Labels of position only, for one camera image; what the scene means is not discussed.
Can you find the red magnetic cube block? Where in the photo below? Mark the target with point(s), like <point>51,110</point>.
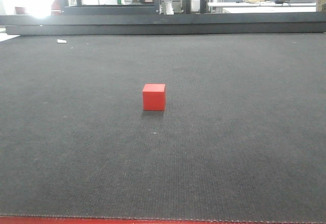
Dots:
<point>154,97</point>

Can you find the dark grey fabric mat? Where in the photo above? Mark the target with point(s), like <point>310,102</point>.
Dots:
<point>242,137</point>

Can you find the white background table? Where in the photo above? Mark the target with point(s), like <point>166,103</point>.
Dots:
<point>261,7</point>

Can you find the small white paper scrap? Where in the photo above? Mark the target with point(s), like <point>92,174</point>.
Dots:
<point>61,41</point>

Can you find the black metal frame rack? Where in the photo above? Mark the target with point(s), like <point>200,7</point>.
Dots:
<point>80,9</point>

